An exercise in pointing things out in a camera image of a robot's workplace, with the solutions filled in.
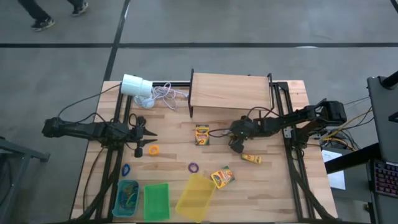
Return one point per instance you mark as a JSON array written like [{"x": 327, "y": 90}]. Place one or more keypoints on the yellow translucent plastic bin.
[{"x": 194, "y": 199}]

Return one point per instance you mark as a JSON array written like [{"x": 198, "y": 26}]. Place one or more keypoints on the wooden shelf riser black legs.
[{"x": 230, "y": 91}]

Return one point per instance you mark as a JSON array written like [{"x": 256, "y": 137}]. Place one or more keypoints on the purple coil wristband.
[{"x": 189, "y": 168}]

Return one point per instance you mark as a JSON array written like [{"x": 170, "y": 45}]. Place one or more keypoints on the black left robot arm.
[{"x": 81, "y": 129}]

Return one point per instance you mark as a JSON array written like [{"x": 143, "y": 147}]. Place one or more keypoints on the black aluminium rig frame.
[{"x": 289, "y": 174}]

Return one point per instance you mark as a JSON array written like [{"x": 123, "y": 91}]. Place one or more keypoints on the blue rubber band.
[{"x": 122, "y": 193}]

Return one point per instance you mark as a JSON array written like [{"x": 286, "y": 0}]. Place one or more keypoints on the green plastic basket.
[{"x": 157, "y": 202}]

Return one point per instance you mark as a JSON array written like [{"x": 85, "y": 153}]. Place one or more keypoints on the small Crayola crayon box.
[{"x": 251, "y": 158}]

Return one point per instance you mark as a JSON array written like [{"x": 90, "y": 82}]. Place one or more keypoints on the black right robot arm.
[{"x": 295, "y": 119}]

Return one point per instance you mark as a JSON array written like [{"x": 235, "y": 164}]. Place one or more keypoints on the orange coil wristband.
[{"x": 150, "y": 150}]

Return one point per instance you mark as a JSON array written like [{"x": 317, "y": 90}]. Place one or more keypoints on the teal plastic bin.
[{"x": 122, "y": 210}]

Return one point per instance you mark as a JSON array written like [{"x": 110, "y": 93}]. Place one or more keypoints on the black backlit keyboard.
[{"x": 387, "y": 179}]

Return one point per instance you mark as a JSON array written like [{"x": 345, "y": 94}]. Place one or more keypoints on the silver metal bracket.
[{"x": 288, "y": 132}]

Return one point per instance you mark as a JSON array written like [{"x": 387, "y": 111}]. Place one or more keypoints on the person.
[{"x": 42, "y": 23}]

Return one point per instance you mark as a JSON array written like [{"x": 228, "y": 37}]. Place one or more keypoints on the blue coil wristband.
[{"x": 122, "y": 170}]

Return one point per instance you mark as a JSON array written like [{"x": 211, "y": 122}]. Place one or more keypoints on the grey metal stand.
[{"x": 18, "y": 152}]

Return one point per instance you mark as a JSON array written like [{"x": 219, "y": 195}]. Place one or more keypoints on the green rubber band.
[{"x": 134, "y": 196}]

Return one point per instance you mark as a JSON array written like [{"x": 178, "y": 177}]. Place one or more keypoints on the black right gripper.
[{"x": 245, "y": 129}]

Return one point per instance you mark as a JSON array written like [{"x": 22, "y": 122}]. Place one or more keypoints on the white paper sheet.
[{"x": 334, "y": 171}]

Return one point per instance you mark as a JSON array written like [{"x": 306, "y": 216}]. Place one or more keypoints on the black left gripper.
[{"x": 138, "y": 137}]

